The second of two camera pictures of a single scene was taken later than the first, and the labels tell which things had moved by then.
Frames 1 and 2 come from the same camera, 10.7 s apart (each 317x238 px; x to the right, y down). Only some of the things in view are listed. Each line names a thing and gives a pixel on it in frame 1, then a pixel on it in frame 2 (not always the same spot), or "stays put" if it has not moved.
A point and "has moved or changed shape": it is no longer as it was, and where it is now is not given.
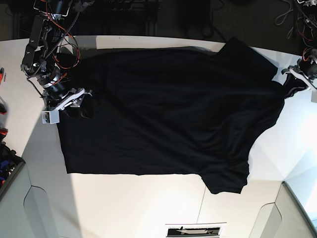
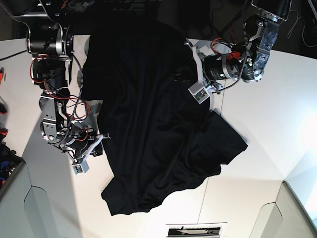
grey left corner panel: [25, 211] stays put
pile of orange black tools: [9, 160] stays put
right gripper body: [305, 70] -> [216, 62]
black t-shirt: [171, 111] has moved or changed shape
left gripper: [57, 97] -> [78, 149]
